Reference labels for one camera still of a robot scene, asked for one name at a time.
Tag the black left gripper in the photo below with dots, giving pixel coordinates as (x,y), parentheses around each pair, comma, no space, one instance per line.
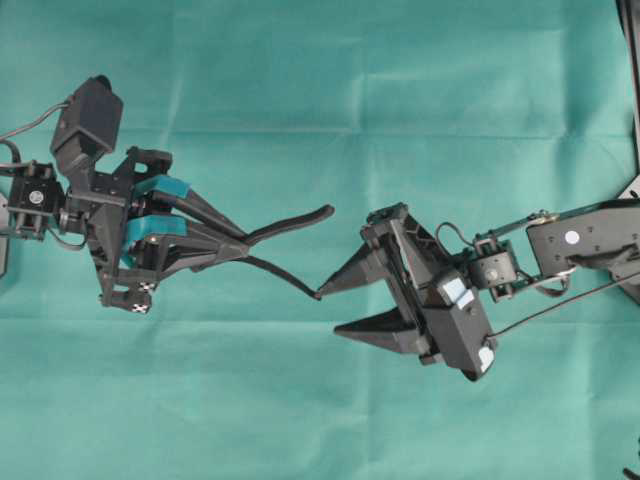
(153,247)

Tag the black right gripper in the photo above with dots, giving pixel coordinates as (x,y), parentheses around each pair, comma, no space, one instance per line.
(403,254)

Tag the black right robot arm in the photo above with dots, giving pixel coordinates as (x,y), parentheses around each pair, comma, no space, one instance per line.
(541,251)

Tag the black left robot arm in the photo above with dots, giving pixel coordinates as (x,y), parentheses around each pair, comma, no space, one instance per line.
(36,205)

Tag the teal green table cloth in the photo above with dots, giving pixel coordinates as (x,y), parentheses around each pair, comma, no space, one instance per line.
(473,113)

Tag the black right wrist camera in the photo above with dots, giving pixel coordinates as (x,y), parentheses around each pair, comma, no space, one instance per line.
(461,328)

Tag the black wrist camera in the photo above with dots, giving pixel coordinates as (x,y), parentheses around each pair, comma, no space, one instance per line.
(461,328)
(87,129)

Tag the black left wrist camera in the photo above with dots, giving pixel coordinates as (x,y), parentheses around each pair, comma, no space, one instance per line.
(87,129)

